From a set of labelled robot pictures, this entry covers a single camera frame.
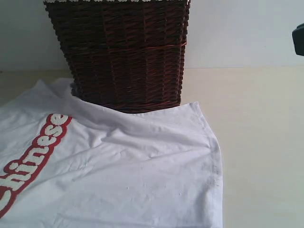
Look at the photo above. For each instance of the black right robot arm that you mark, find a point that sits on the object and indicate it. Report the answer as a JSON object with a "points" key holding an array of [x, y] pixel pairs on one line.
{"points": [[298, 40]]}

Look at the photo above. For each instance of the white t-shirt red print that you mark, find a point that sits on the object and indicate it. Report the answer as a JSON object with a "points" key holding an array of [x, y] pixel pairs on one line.
{"points": [[67, 163]]}

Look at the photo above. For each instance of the dark red wicker basket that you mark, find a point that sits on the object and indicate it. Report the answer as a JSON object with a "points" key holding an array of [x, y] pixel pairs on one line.
{"points": [[127, 55]]}

